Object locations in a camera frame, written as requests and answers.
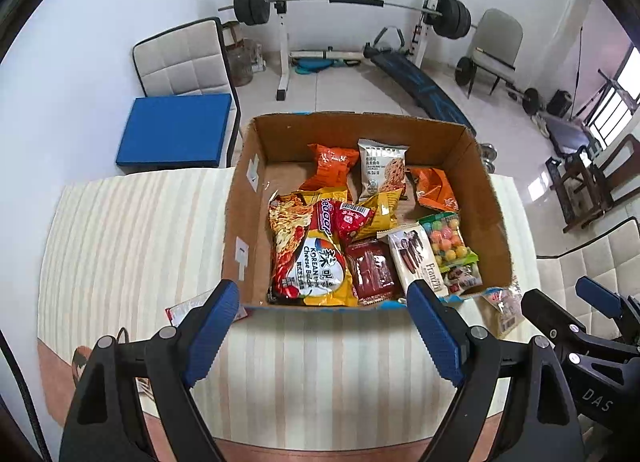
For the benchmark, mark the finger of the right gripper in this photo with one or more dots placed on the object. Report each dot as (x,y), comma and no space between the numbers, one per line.
(624,311)
(550,316)

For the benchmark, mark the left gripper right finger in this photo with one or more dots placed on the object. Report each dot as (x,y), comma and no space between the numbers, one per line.
(470,358)

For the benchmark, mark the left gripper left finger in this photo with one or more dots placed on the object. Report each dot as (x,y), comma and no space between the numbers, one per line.
(175,359)

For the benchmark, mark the small red white packet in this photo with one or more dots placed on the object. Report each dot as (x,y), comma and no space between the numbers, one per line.
(223,305)

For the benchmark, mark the small pastry packet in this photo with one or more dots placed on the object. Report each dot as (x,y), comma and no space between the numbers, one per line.
(463,278)

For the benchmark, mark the colourful candy ball bag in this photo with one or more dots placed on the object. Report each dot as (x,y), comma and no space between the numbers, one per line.
(444,233)

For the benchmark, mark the Fronzzi chocolate stick box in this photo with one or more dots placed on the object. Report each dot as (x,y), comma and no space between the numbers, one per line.
(413,257)

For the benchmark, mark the dark red snack pouch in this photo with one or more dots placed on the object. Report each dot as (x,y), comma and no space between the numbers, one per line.
(373,272)

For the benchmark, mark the large noodle pack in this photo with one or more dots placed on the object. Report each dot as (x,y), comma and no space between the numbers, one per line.
(309,266)

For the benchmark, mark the orange chip bag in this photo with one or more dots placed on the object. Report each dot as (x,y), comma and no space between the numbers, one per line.
(433,190)

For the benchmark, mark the cookie packet white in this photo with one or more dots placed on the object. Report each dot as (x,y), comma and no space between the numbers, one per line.
(383,168)

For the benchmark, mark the white padded chair right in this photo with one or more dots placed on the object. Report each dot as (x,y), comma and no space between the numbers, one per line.
(611,259)

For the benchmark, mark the white padded chair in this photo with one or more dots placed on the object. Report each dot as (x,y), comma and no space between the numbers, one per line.
(190,59)
(611,259)

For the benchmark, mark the gold-edged clear snack bag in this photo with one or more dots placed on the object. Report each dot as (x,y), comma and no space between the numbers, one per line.
(506,309)

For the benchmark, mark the dark wooden chair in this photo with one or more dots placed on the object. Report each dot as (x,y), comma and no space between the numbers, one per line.
(600,182)

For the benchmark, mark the yellow snack bag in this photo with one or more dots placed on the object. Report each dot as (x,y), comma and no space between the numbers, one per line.
(383,206)

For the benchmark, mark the cardboard box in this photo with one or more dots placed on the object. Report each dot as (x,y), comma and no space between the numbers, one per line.
(276,160)

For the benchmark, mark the orange snack bag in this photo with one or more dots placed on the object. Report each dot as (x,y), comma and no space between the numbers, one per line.
(333,165)

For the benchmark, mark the black sit-up bench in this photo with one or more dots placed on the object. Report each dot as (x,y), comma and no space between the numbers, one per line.
(427,94)

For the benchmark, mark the grey chair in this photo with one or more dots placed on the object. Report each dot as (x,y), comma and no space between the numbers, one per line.
(494,47)

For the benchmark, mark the barbell with black plates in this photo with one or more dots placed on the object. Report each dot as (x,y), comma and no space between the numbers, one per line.
(450,19)

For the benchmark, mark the white squat rack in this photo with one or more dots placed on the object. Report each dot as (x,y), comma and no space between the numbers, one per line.
(416,50)

